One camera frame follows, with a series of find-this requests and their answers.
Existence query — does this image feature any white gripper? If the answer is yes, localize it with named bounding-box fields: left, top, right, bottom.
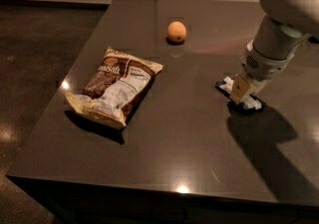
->
left=230, top=41, right=294, bottom=105

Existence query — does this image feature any brown and cream snack bag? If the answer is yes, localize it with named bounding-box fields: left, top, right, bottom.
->
left=65, top=47, right=162, bottom=129

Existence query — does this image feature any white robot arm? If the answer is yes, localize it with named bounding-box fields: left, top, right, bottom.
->
left=230, top=0, right=319, bottom=105

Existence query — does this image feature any orange fruit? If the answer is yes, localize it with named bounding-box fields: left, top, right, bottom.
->
left=167, top=21, right=186, bottom=43

